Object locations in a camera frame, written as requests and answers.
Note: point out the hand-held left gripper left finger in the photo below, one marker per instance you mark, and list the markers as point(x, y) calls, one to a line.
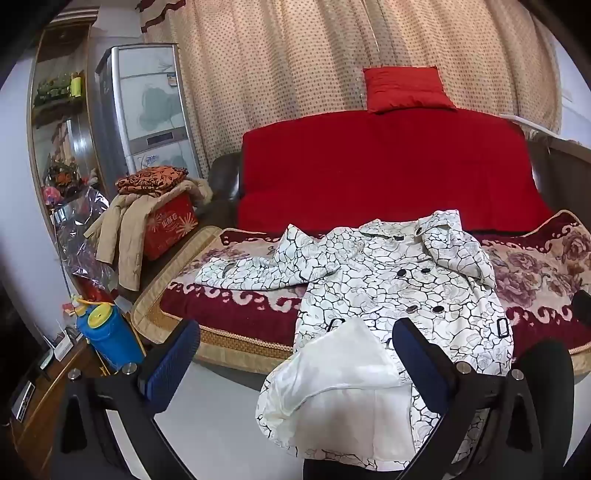
point(171, 364)

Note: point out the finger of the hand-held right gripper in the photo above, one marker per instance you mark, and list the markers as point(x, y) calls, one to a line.
point(582, 307)
point(554, 392)

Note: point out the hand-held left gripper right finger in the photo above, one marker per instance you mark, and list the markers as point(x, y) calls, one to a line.
point(418, 364)

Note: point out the white crackle-patterned coat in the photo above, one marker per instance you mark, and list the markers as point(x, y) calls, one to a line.
point(369, 277)

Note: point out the blue bottle yellow lid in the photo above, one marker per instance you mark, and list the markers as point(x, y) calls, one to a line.
point(111, 337)

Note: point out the red cardboard box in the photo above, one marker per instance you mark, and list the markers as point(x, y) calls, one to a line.
point(168, 226)

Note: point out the wooden side table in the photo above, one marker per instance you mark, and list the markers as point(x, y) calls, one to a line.
point(41, 415)

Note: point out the beige padded jacket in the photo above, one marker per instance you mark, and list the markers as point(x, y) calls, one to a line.
point(127, 230)

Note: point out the silver black device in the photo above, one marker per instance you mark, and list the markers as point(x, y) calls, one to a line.
point(23, 399)

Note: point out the clear plastic wrapping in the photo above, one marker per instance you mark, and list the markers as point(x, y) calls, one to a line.
point(78, 240)

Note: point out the white panel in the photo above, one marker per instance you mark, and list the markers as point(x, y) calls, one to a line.
point(554, 131)

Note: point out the orange black patterned cloth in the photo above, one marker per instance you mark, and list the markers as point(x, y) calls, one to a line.
point(152, 180)

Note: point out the dark brown sofa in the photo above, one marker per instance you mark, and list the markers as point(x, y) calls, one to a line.
point(224, 180)

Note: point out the red blanket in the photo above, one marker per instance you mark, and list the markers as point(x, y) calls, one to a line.
point(369, 170)

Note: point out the orange flower bouquet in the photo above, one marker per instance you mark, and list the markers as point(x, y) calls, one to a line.
point(62, 177)

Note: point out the silver standing air conditioner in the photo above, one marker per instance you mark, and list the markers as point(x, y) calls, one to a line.
point(152, 106)

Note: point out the wooden display cabinet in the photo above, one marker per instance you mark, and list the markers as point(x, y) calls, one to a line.
point(55, 129)

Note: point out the red pillow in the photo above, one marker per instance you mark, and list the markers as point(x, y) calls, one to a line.
point(406, 90)

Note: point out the green plant ornament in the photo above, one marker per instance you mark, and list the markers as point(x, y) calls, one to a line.
point(51, 90)

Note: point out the beige dotted curtain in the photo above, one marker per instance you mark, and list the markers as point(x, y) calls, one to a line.
point(277, 69)

